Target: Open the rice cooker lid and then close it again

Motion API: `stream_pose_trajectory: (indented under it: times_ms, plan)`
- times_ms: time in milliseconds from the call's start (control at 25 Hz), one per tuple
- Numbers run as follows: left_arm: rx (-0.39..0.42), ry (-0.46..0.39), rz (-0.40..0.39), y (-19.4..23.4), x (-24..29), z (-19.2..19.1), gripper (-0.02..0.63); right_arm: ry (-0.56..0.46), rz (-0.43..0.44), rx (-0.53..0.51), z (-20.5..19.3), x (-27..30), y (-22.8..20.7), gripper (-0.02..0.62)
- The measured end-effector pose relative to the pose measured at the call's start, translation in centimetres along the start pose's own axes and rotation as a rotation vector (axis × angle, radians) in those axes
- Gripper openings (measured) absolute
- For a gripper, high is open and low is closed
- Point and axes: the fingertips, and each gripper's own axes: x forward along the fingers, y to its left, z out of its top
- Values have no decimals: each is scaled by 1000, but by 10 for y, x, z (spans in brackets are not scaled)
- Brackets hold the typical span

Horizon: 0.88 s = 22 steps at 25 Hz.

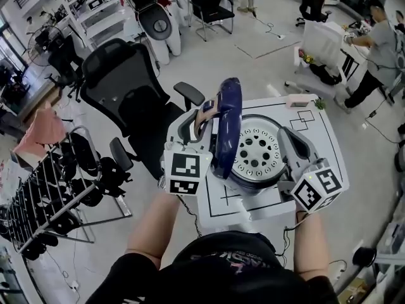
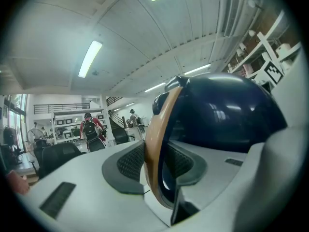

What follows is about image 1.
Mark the small green potted plant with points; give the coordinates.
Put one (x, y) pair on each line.
(320, 104)

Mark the black round stool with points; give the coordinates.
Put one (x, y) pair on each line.
(364, 256)

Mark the person's right forearm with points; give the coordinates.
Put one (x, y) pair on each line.
(311, 249)

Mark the row of black hanging bags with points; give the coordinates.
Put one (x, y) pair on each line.
(107, 176)

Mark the black standing fan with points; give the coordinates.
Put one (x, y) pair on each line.
(42, 44)

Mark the black cantilever visitor chair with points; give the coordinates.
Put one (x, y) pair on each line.
(209, 2)

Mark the white power strip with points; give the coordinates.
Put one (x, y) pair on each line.
(74, 286)

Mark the white perforated steamer tray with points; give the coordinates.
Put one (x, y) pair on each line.
(259, 150)

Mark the black cloth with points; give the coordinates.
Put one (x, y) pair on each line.
(326, 74)

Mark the pink cloth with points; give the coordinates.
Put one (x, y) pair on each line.
(39, 131)

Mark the dark blue rice cooker lid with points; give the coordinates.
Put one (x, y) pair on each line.
(229, 131)

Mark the small black office chair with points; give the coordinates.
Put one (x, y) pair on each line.
(64, 62)

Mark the colourful flower bouquet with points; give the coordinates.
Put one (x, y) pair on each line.
(306, 58)

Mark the black mesh office chair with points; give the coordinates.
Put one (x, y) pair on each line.
(126, 100)

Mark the black oval hanging pack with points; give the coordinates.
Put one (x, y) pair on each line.
(156, 24)

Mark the dark blue rice cooker body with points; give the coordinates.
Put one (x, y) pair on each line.
(256, 184)

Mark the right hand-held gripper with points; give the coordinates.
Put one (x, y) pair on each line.
(316, 188)

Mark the pink digital clock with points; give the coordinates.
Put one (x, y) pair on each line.
(299, 102)

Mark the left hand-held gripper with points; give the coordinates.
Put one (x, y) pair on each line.
(185, 169)

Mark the person's black shirt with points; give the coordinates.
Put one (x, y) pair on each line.
(228, 280)

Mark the person's left forearm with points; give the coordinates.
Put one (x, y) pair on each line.
(155, 230)

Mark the white office chair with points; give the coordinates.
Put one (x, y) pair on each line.
(322, 43)

